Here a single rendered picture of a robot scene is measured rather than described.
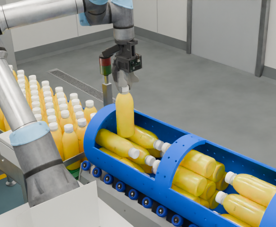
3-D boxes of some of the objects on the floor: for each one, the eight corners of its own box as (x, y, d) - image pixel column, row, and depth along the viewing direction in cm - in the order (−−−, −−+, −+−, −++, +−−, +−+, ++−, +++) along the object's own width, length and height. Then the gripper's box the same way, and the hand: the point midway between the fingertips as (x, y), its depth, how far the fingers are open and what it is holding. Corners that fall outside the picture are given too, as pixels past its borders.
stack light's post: (117, 242, 285) (106, 85, 236) (113, 238, 288) (101, 83, 239) (122, 238, 288) (111, 83, 239) (118, 235, 290) (106, 81, 241)
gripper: (122, 44, 153) (125, 100, 163) (145, 37, 160) (147, 91, 170) (106, 40, 159) (110, 94, 168) (128, 33, 166) (132, 85, 175)
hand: (124, 87), depth 170 cm, fingers closed on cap, 4 cm apart
